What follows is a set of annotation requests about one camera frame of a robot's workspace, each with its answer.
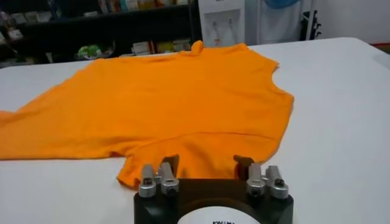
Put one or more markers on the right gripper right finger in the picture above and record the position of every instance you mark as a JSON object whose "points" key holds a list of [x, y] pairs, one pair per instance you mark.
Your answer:
{"points": [[255, 176]]}

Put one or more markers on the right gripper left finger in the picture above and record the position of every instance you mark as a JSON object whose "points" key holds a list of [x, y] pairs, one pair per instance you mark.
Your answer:
{"points": [[167, 175]]}

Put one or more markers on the orange t-shirt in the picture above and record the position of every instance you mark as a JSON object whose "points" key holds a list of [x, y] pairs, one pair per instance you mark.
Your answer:
{"points": [[182, 106]]}

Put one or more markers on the yellow green medicine box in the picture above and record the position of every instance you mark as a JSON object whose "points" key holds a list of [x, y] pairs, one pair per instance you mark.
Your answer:
{"points": [[165, 47]]}

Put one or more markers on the red white medicine box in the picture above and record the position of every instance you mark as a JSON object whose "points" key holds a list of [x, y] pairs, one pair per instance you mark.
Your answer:
{"points": [[141, 48]]}

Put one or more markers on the yellow white medicine box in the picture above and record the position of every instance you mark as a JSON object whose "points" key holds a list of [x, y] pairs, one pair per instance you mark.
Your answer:
{"points": [[182, 45]]}

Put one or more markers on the bowl of green packets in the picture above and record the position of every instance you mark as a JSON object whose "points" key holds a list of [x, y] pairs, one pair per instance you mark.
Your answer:
{"points": [[90, 51]]}

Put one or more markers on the white water dispenser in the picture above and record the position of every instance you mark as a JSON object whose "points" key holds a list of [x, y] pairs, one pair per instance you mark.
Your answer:
{"points": [[210, 33]]}

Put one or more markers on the black shelf unit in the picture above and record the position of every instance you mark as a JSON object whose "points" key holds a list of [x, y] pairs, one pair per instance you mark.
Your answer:
{"points": [[137, 27]]}

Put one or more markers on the black folded tripod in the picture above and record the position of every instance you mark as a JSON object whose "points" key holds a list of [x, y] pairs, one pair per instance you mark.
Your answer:
{"points": [[314, 27]]}

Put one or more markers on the blue water jug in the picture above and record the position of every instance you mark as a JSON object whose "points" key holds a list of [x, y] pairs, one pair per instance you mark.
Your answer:
{"points": [[281, 3]]}

